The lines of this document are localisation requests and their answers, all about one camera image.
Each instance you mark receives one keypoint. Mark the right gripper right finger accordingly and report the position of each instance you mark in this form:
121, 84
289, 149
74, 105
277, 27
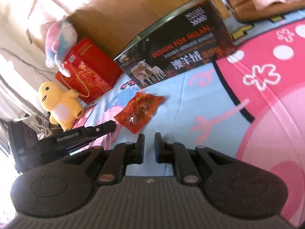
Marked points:
178, 156

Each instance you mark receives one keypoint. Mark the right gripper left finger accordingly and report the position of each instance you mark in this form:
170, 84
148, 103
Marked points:
119, 158

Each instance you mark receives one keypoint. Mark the red spicy snack packet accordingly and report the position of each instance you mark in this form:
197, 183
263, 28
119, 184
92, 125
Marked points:
138, 111

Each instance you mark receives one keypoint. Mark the yellow plush toy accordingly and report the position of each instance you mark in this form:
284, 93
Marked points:
62, 105

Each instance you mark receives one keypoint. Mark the red gift bag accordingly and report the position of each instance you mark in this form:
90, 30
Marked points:
93, 73

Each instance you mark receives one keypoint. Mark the pink blue plush toy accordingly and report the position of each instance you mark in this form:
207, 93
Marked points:
60, 39

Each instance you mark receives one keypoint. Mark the black sheep print box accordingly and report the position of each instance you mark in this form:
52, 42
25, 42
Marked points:
190, 36

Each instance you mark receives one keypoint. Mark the wooden board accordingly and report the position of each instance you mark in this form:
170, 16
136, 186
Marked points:
110, 24

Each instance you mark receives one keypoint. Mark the brown seat cushion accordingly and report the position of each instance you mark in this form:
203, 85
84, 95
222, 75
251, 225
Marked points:
246, 11

